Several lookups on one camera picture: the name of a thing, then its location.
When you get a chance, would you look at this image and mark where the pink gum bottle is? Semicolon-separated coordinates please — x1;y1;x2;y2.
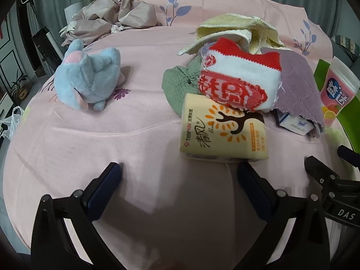
321;56;360;128

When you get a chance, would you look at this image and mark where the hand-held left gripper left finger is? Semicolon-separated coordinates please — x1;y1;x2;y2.
31;162;123;270

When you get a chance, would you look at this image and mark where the purple towel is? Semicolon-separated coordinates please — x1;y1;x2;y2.
260;47;325;138

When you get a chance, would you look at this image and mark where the crumpled beige satin cloth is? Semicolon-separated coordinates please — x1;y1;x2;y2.
59;0;158;47

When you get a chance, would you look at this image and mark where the grey sofa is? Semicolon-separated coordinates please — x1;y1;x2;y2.
330;35;360;68

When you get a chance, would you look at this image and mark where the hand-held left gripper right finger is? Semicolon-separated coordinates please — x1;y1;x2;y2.
237;162;331;270

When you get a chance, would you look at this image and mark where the pink printed bedsheet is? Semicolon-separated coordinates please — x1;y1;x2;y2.
3;0;352;270

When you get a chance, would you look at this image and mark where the red and white knitted cloth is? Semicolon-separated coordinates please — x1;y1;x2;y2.
198;37;282;112

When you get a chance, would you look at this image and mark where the blue tissue pack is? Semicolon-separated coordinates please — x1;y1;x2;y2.
274;110;315;136

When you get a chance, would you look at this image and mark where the green towel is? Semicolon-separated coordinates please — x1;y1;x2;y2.
162;55;207;118

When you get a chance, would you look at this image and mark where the yellow towel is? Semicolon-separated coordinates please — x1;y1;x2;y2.
178;13;286;57

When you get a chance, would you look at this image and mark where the black upright vacuum cleaner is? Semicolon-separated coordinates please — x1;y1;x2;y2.
17;0;64;78

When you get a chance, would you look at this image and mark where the yellow tissue pack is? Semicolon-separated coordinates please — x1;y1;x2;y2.
179;93;269;162

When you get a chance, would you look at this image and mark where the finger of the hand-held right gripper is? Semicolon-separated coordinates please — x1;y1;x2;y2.
304;155;341;192
337;145;360;167

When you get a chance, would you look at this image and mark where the green box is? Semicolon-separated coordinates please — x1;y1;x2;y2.
313;59;360;124

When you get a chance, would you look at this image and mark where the white plastic bag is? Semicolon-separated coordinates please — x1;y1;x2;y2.
0;106;24;141

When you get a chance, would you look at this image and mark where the potted plant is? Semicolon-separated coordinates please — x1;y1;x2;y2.
10;69;29;100

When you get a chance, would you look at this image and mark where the blue plush toy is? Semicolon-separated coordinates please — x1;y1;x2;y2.
53;39;122;112

